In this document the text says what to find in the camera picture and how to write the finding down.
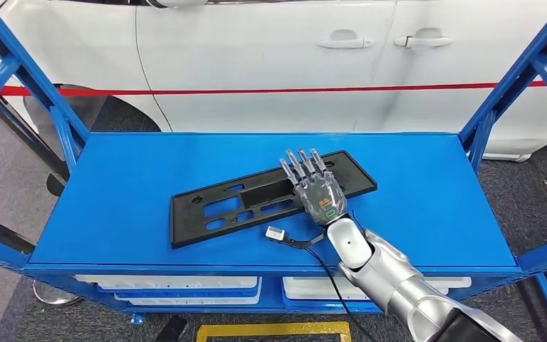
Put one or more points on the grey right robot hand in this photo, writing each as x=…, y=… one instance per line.
x=320, y=196

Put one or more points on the black plastic plate frame part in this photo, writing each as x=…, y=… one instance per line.
x=188, y=231

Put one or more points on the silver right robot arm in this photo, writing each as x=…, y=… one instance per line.
x=396, y=283

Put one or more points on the blue metal shelf rack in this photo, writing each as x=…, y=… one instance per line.
x=113, y=212

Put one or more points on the yellow floor tape square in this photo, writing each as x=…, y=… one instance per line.
x=273, y=329

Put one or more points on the white car with red stripe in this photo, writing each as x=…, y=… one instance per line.
x=254, y=56

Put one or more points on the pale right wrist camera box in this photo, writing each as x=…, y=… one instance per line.
x=275, y=233

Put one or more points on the dark stanchion post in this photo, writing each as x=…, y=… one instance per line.
x=28, y=137

